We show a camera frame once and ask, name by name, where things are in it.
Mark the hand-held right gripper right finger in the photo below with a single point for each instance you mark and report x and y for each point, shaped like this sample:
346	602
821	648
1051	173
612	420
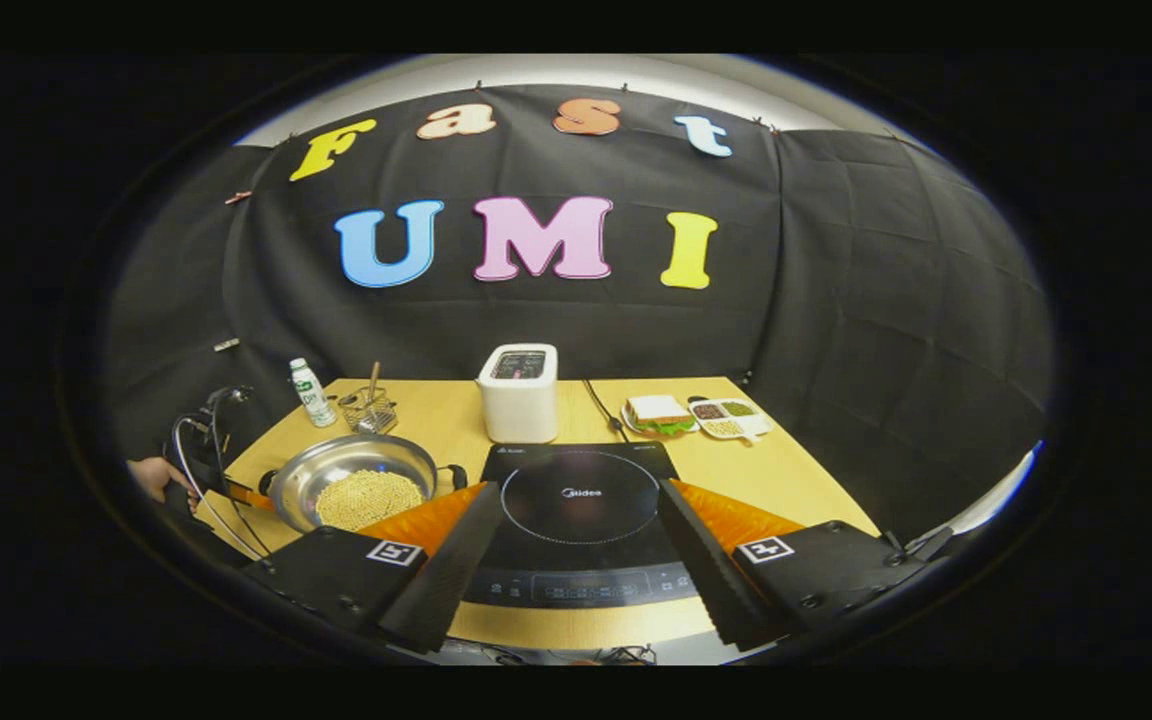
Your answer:
701	570

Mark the white bottle with green label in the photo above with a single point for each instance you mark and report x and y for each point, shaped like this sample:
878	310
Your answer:
312	395

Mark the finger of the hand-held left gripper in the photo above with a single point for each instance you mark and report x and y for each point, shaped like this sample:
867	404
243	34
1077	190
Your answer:
251	498

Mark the white divided dish with beans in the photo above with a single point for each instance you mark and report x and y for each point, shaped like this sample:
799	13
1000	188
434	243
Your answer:
731	418

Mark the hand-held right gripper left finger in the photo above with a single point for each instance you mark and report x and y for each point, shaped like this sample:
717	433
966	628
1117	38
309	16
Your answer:
451	570

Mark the sandwich on white plate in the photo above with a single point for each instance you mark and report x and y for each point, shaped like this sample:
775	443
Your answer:
658	412

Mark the black induction cooktop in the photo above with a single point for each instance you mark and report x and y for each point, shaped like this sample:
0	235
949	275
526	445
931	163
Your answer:
581	500

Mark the wooden spoon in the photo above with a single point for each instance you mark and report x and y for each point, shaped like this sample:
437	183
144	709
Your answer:
373	382

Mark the white toaster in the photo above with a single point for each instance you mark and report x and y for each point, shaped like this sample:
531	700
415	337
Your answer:
518	410

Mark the pile of yellow beans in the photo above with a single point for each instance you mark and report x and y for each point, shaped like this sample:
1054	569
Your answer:
368	500

